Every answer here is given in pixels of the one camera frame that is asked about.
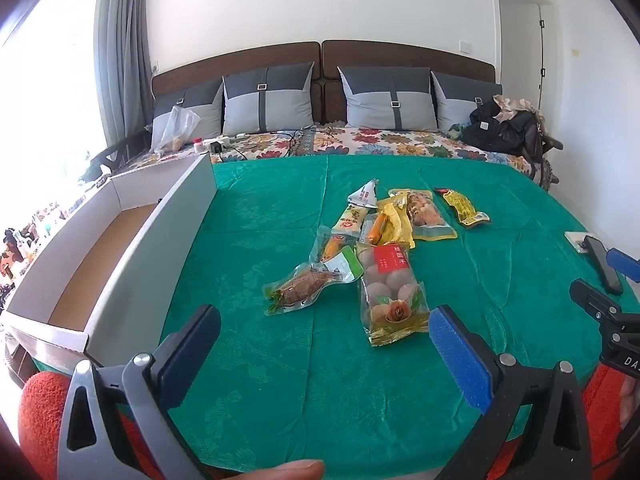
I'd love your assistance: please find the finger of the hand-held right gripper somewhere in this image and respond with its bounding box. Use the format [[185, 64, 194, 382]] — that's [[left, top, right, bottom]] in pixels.
[[584, 235, 625, 296], [605, 247, 640, 283]]

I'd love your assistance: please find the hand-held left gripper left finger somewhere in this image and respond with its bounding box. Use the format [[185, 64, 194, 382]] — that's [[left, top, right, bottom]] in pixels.
[[57, 304, 222, 480]]

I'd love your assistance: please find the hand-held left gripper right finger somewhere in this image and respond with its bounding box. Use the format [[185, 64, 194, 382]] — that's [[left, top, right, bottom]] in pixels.
[[428, 304, 593, 480]]

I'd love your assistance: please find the white cardboard box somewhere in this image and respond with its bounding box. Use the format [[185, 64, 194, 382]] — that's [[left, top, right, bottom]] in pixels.
[[0, 152, 217, 376]]

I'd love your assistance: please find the egg packet with red label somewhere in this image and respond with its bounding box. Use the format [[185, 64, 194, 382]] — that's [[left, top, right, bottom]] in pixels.
[[356, 242, 431, 348]]

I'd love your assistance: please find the brown meat packet green label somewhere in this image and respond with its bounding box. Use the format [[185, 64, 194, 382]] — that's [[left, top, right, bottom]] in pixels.
[[262, 249, 365, 317]]

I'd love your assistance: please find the clear packet of round nuts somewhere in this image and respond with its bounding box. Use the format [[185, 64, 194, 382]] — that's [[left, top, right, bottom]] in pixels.
[[389, 188, 458, 241]]

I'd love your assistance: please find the yellow snack packet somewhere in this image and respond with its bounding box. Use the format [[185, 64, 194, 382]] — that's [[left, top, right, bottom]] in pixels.
[[375, 195, 416, 250]]

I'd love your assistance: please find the narrow yellow black packet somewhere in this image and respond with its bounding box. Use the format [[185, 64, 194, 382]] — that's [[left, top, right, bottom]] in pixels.
[[434, 187, 492, 229]]

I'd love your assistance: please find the orange sausage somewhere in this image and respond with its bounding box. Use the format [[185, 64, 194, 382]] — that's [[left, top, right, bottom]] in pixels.
[[367, 211, 388, 245]]

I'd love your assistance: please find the small corn sausage stick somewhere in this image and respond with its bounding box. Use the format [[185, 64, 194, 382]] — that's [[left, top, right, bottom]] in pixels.
[[309, 226, 362, 266]]

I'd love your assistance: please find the beige rice cracker packet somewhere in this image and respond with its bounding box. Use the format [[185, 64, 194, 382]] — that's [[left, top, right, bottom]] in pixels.
[[332, 202, 373, 238]]

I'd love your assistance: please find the white triangular snack packet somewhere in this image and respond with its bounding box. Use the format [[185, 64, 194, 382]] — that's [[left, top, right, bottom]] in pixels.
[[347, 179, 381, 208]]

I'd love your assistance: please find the person's right hand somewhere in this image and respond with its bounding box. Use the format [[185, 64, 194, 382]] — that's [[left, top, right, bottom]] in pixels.
[[620, 374, 640, 431]]

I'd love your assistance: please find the person's left hand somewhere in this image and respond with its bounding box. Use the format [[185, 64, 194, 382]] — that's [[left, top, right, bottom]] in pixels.
[[220, 459, 327, 480]]

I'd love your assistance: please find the white flat card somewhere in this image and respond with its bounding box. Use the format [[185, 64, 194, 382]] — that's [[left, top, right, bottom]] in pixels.
[[564, 231, 593, 254]]

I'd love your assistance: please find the black jacket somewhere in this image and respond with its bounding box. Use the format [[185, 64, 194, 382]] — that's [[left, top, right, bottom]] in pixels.
[[460, 100, 551, 162]]

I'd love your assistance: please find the green blanket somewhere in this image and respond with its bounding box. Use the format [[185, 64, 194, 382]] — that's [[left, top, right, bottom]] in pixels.
[[159, 154, 640, 473]]

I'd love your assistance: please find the beige patterned cloth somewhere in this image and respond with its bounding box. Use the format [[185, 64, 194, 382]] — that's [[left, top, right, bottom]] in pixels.
[[492, 94, 541, 123]]

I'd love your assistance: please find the grey two-tone pillow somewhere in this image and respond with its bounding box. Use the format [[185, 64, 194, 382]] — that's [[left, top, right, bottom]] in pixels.
[[222, 62, 316, 136], [431, 71, 502, 131], [150, 80, 225, 146], [337, 66, 440, 131]]

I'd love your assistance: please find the clear plastic bag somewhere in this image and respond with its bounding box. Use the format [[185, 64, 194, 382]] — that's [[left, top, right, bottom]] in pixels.
[[145, 105, 202, 157]]

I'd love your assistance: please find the floral bed sheet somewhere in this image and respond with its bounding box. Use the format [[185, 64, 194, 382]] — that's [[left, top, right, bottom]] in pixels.
[[125, 122, 551, 191]]

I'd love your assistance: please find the grey curtain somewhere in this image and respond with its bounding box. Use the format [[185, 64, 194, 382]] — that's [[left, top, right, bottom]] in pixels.
[[95, 0, 153, 151]]

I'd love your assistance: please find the brown padded headboard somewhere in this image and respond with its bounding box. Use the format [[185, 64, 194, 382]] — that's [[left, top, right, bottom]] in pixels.
[[151, 39, 497, 128]]

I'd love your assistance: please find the black cable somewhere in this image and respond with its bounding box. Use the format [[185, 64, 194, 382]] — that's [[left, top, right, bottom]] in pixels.
[[235, 129, 341, 158]]

